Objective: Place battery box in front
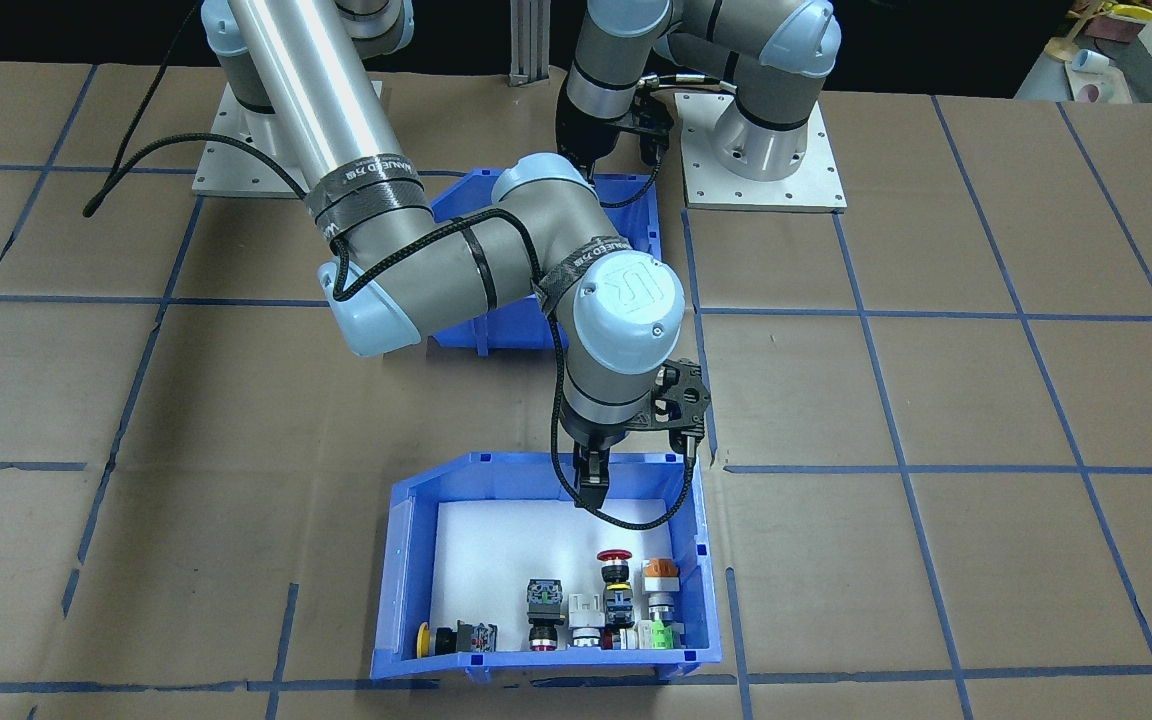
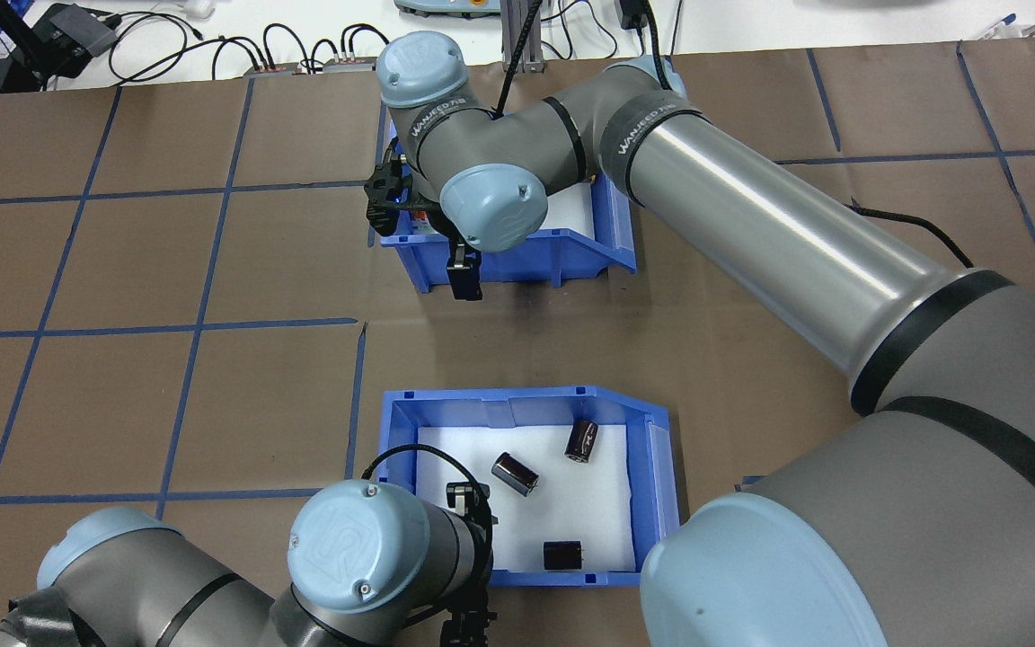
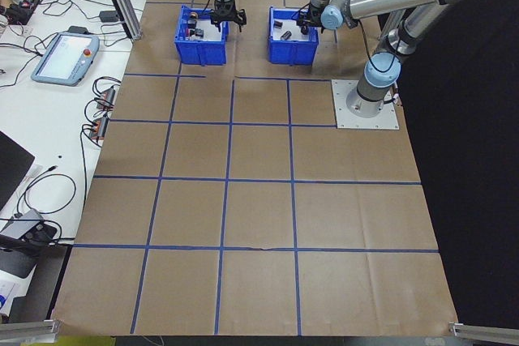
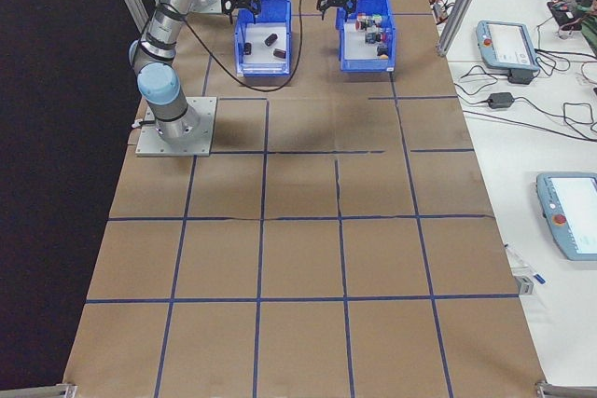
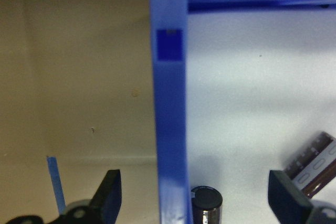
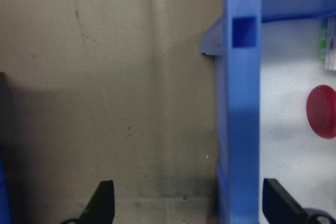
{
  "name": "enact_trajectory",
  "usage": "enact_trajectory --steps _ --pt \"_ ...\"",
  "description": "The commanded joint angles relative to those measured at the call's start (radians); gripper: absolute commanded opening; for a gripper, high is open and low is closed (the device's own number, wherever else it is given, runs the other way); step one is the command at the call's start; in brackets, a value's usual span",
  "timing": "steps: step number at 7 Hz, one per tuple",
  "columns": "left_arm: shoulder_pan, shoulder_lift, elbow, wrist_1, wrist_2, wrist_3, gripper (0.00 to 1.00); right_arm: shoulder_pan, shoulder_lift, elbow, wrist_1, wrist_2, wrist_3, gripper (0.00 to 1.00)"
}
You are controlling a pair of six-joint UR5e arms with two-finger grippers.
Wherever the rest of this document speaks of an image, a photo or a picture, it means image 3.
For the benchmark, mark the dark grey small box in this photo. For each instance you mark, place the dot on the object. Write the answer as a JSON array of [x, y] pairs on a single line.
[[79, 30]]

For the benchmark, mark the dark cylindrical battery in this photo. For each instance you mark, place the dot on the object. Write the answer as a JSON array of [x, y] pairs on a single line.
[[287, 35], [278, 22]]

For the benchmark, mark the blue bin with batteries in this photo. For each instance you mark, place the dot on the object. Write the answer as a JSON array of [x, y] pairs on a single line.
[[292, 52]]

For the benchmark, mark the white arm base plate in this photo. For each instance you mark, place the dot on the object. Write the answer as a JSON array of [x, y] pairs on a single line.
[[385, 121]]

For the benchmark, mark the grey orange usb hub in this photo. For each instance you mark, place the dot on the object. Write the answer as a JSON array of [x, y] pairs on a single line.
[[108, 96], [100, 129]]

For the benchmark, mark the aluminium extrusion bar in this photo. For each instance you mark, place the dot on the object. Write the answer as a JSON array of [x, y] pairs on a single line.
[[486, 331], [28, 330]]

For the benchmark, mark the light blue teach pendant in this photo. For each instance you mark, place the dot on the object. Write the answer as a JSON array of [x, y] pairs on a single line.
[[61, 58]]

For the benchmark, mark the blue bin with push buttons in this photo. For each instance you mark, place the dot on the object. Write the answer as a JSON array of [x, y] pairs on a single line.
[[202, 52]]

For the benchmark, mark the black stand base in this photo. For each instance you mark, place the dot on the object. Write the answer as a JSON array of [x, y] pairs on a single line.
[[14, 263]]

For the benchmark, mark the white desk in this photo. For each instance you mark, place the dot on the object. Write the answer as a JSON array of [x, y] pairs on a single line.
[[61, 119]]

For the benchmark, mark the black camera clamp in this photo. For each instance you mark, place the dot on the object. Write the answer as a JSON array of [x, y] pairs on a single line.
[[38, 234]]

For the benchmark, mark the grey docking hub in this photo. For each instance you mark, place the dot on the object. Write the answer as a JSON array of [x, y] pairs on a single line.
[[20, 222]]

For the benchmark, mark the black laptop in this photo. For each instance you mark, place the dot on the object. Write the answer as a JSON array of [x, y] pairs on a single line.
[[12, 167]]

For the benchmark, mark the black frame cover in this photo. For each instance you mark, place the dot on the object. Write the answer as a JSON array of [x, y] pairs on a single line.
[[478, 159]]

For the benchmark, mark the yellow push button switch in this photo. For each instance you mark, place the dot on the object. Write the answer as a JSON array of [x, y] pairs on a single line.
[[194, 17]]

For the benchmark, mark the red black circuit board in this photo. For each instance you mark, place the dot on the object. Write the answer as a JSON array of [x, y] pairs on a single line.
[[24, 7]]

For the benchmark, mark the black power adapter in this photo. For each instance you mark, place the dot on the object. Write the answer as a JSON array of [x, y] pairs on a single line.
[[108, 17]]

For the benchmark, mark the white blue box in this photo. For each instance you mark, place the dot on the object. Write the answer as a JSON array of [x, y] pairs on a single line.
[[6, 293]]

